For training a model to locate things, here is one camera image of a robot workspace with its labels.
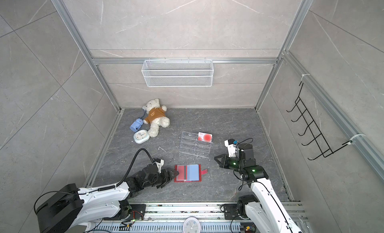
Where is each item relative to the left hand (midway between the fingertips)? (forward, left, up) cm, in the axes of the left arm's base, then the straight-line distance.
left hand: (177, 173), depth 81 cm
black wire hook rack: (+8, -65, +27) cm, 71 cm away
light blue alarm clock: (+27, +26, -3) cm, 38 cm away
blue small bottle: (+36, +30, -1) cm, 47 cm away
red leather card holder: (+2, -6, -5) cm, 8 cm away
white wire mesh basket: (+60, 0, +24) cm, 65 cm away
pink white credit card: (+21, -17, +3) cm, 27 cm away
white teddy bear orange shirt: (+42, +17, +1) cm, 45 cm away
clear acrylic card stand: (+21, -7, -5) cm, 22 cm away
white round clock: (-24, -7, -3) cm, 25 cm away
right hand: (+5, -21, +9) cm, 23 cm away
